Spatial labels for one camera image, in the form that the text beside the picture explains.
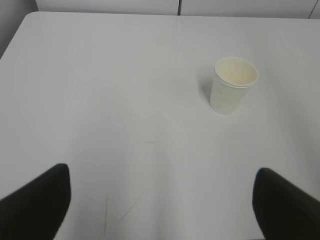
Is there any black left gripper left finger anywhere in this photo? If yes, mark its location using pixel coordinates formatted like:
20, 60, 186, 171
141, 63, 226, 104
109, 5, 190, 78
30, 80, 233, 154
0, 163, 71, 240

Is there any white paper cup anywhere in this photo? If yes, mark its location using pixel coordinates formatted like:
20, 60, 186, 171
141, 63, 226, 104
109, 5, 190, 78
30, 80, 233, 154
209, 57, 259, 115

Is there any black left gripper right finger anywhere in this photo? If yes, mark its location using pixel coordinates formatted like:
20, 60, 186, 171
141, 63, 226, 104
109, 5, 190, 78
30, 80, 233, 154
253, 167, 320, 240

